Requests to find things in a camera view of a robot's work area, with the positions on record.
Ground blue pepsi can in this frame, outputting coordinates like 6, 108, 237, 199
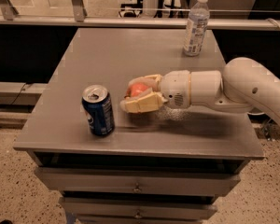
81, 85, 115, 136

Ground metal railing bar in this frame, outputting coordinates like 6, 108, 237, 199
0, 16, 280, 31

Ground grey drawer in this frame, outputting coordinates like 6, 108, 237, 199
60, 198, 217, 220
35, 167, 240, 197

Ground lower grey drawer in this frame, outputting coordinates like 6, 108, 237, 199
60, 198, 217, 220

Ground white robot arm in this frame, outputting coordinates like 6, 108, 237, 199
120, 57, 280, 126

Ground clear plastic water bottle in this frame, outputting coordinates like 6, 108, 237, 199
183, 0, 210, 56

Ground grey drawer cabinet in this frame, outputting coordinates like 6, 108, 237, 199
15, 28, 263, 224

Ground upper grey drawer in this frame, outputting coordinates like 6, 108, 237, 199
35, 167, 240, 197

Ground black cable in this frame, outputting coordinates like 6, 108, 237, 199
8, 82, 34, 105

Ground red apple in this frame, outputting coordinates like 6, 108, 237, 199
126, 82, 148, 97

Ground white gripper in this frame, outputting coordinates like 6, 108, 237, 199
119, 70, 190, 113

